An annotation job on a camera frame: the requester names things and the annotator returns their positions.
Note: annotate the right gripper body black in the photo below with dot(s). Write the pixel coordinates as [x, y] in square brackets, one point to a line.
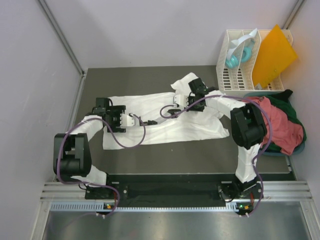
[196, 108]

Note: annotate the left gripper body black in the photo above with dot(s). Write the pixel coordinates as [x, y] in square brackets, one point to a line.
[114, 113]

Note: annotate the white printed t shirt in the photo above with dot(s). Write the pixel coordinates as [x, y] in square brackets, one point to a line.
[189, 126]

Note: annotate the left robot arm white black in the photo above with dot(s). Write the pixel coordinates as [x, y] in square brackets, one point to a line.
[72, 160]

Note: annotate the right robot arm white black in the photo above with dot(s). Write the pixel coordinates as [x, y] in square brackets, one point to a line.
[248, 131]

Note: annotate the white plastic file organizer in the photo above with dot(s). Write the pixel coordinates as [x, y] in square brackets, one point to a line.
[238, 81]

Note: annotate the teal white headphones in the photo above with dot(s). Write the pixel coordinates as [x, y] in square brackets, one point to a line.
[240, 49]

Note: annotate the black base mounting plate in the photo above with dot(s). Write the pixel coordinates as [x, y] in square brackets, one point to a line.
[132, 186]

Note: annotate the pink t shirt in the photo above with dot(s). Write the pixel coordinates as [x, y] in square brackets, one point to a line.
[282, 125]

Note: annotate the orange plastic folder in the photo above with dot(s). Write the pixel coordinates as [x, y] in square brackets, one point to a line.
[275, 54]

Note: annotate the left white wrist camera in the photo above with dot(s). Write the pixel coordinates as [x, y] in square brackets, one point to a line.
[129, 120]

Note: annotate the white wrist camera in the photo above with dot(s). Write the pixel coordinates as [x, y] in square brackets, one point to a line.
[129, 120]
[181, 101]

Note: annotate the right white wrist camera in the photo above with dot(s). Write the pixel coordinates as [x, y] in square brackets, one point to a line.
[181, 101]

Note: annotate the grey slotted cable duct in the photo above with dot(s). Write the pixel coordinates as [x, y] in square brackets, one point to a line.
[104, 207]

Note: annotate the aluminium frame rail front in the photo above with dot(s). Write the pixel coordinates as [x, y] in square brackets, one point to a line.
[278, 191]

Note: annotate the aluminium corner post left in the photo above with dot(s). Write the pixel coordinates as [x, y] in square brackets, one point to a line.
[45, 8]

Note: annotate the aluminium corner post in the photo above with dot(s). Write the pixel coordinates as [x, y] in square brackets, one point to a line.
[45, 8]
[298, 5]

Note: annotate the aluminium corner post right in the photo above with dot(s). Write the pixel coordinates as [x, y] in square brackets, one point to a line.
[298, 5]

